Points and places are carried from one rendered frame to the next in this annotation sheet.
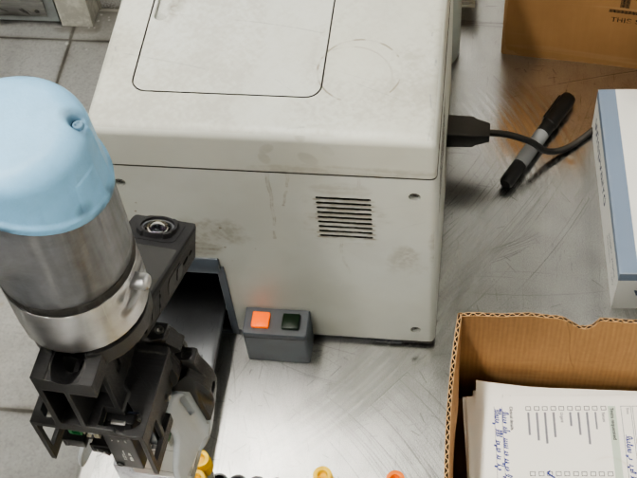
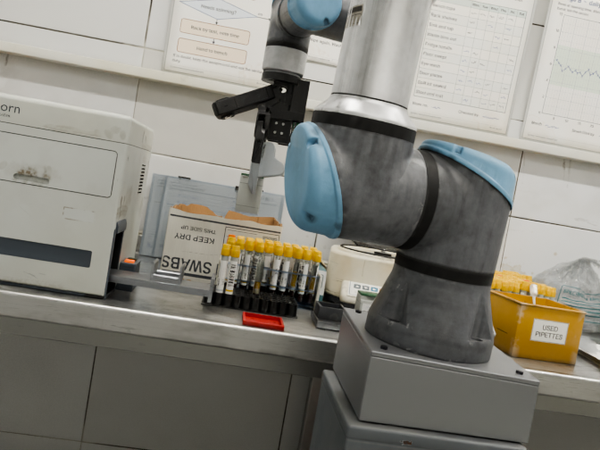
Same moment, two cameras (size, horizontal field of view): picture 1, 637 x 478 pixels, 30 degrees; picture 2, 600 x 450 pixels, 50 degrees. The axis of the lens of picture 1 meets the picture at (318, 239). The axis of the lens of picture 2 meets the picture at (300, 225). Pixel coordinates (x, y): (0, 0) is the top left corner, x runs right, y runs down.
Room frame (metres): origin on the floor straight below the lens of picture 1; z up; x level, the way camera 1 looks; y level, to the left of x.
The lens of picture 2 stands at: (0.66, 1.24, 1.10)
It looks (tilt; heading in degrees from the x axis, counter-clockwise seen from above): 3 degrees down; 251
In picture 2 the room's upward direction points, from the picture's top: 10 degrees clockwise
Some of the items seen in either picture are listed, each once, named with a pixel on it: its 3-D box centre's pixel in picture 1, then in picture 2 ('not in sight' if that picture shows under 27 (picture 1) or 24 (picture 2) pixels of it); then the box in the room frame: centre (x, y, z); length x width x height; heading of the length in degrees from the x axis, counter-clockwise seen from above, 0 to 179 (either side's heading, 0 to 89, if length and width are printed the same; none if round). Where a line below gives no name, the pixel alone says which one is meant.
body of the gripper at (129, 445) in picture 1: (105, 364); (280, 111); (0.37, 0.14, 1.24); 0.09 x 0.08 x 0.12; 163
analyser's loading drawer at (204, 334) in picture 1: (175, 369); (154, 274); (0.54, 0.14, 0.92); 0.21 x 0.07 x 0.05; 168
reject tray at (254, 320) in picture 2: not in sight; (262, 320); (0.36, 0.22, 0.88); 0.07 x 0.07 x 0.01; 78
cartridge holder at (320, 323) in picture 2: not in sight; (329, 314); (0.22, 0.18, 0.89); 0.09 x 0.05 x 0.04; 78
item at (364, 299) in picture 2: not in sight; (367, 311); (0.15, 0.19, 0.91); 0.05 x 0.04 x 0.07; 78
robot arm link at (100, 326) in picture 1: (82, 282); (284, 64); (0.37, 0.13, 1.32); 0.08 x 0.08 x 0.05
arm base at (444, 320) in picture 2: not in sight; (435, 301); (0.25, 0.57, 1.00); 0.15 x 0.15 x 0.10
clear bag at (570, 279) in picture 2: not in sight; (564, 289); (-0.54, -0.12, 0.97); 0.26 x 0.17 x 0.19; 1
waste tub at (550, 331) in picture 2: not in sight; (529, 326); (-0.17, 0.23, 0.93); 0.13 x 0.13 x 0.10; 82
